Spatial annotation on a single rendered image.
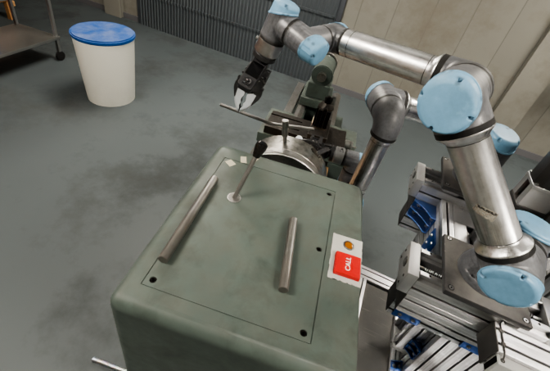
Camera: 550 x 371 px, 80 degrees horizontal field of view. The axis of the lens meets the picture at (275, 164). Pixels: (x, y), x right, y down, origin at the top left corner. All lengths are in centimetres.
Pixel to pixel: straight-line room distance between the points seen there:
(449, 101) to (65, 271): 215
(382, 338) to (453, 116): 151
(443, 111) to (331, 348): 50
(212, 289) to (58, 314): 157
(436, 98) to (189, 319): 64
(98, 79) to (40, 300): 206
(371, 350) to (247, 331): 136
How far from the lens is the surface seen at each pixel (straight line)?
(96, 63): 350
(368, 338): 201
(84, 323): 215
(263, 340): 68
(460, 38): 451
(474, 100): 72
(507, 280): 88
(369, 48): 95
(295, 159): 109
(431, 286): 111
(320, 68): 216
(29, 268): 243
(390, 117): 120
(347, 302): 76
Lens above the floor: 187
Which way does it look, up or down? 38 degrees down
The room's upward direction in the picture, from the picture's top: 13 degrees clockwise
